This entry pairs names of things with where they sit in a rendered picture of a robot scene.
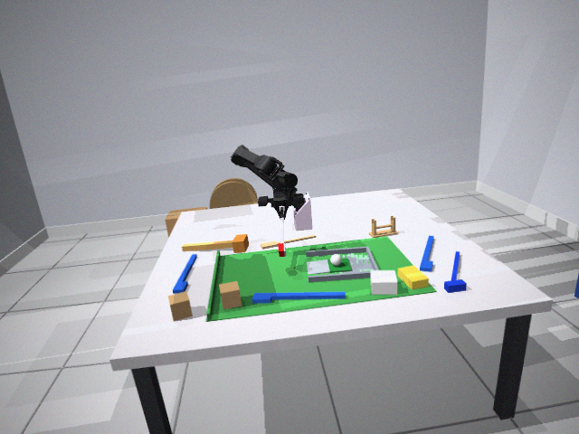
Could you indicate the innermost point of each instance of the green flat mat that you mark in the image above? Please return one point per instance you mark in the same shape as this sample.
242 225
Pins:
266 272

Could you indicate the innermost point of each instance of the yellow rectangular block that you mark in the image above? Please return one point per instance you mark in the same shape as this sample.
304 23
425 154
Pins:
413 277

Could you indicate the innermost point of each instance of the white golf ball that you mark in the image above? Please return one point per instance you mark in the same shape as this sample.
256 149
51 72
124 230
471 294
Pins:
336 259

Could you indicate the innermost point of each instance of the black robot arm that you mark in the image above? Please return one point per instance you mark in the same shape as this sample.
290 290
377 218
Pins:
266 168

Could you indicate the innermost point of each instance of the brown cube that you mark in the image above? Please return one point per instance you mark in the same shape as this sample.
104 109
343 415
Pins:
180 306
230 295

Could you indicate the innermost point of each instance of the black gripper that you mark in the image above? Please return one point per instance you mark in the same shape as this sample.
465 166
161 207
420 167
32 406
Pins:
264 200

